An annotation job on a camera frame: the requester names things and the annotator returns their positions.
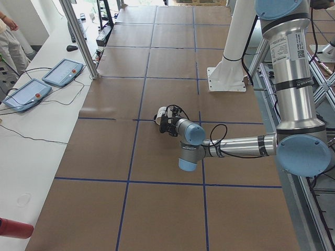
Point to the blue teach pendant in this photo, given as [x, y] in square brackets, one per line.
[29, 95]
[63, 73]

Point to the aluminium frame post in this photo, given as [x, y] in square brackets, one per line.
[71, 17]

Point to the white pedestal column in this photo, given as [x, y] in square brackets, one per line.
[228, 75]

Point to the aluminium side frame rail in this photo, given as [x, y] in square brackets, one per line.
[312, 200]

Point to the person in beige clothes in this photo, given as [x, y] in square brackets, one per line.
[11, 52]

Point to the black computer mouse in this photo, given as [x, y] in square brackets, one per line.
[71, 48]

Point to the far blue teach pendant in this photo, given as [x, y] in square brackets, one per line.
[63, 73]

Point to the red bottle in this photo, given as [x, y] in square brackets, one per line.
[14, 229]

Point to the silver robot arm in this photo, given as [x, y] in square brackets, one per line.
[300, 141]

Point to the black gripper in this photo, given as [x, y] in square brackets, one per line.
[167, 123]

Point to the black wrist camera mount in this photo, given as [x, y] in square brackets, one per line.
[173, 111]

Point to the near blue teach pendant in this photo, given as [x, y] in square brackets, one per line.
[29, 95]

